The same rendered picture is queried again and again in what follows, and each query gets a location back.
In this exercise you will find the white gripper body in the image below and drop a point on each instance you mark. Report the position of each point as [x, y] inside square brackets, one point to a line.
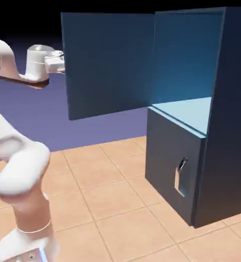
[55, 64]

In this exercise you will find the large blue cabinet door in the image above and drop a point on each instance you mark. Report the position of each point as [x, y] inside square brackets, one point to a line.
[108, 65]

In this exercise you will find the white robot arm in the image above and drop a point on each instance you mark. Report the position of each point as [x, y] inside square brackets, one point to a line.
[23, 169]

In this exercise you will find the small blue cabinet door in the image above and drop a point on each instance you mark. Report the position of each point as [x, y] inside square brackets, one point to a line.
[165, 155]

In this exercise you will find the blue cabinet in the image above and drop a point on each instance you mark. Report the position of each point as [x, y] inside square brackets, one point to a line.
[230, 122]

